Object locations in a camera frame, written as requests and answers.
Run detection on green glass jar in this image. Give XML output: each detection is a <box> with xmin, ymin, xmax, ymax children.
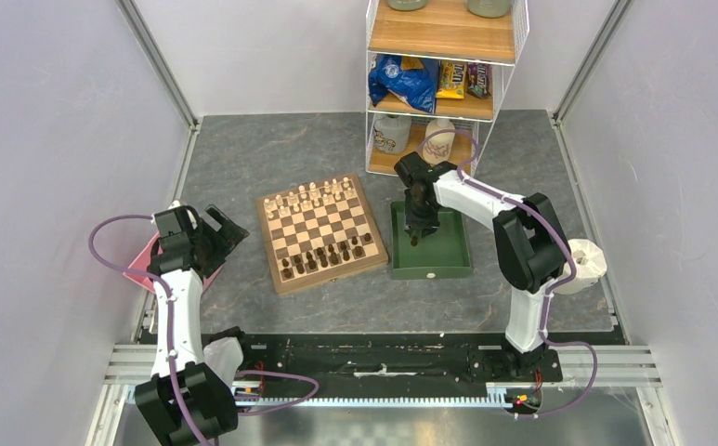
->
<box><xmin>386</xmin><ymin>0</ymin><xmax>428</xmax><ymax>12</ymax></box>
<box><xmin>466</xmin><ymin>0</ymin><xmax>512</xmax><ymax>19</ymax></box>

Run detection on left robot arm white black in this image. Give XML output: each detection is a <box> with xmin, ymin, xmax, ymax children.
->
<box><xmin>136</xmin><ymin>204</ymin><xmax>249</xmax><ymax>445</ymax></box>

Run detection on wire shelf with wood boards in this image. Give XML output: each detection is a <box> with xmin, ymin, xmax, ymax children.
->
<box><xmin>365</xmin><ymin>1</ymin><xmax>530</xmax><ymax>176</ymax></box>

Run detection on cream patterned bottle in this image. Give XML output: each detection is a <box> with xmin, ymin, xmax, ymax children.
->
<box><xmin>422</xmin><ymin>118</ymin><xmax>455</xmax><ymax>164</ymax></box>

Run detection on blue snack bag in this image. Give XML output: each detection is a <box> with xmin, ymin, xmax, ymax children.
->
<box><xmin>368</xmin><ymin>54</ymin><xmax>439</xmax><ymax>113</ymax></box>

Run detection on aluminium rail frame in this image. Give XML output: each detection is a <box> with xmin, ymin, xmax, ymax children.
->
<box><xmin>102</xmin><ymin>344</ymin><xmax>664</xmax><ymax>408</ymax></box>

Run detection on brown candy bag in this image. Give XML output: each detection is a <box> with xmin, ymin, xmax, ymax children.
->
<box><xmin>466</xmin><ymin>62</ymin><xmax>492</xmax><ymax>99</ymax></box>

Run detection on green glass jar right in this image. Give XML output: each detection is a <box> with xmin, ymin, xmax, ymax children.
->
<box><xmin>466</xmin><ymin>0</ymin><xmax>512</xmax><ymax>19</ymax></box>

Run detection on green tray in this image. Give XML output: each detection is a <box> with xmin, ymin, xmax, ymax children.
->
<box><xmin>390</xmin><ymin>201</ymin><xmax>474</xmax><ymax>281</ymax></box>

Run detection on green glass jar left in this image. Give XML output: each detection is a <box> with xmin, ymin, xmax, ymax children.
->
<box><xmin>386</xmin><ymin>0</ymin><xmax>428</xmax><ymax>12</ymax></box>

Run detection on white paper roll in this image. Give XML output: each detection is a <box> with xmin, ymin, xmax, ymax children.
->
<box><xmin>555</xmin><ymin>239</ymin><xmax>607</xmax><ymax>295</ymax></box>

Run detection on yellow candy bag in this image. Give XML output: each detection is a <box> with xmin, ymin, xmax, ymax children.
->
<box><xmin>436</xmin><ymin>61</ymin><xmax>467</xmax><ymax>99</ymax></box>

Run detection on wooden chess board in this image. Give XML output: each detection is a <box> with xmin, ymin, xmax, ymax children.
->
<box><xmin>256</xmin><ymin>172</ymin><xmax>390</xmax><ymax>295</ymax></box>

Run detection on pink box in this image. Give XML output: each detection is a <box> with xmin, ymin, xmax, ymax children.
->
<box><xmin>123</xmin><ymin>234</ymin><xmax>224</xmax><ymax>295</ymax></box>

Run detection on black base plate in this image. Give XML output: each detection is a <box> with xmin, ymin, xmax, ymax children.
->
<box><xmin>234</xmin><ymin>332</ymin><xmax>564</xmax><ymax>384</ymax></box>

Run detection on clear patterned jug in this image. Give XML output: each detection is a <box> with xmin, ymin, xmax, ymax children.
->
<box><xmin>372</xmin><ymin>113</ymin><xmax>412</xmax><ymax>154</ymax></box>

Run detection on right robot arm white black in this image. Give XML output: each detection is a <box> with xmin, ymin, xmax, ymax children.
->
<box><xmin>394</xmin><ymin>152</ymin><xmax>572</xmax><ymax>380</ymax></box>

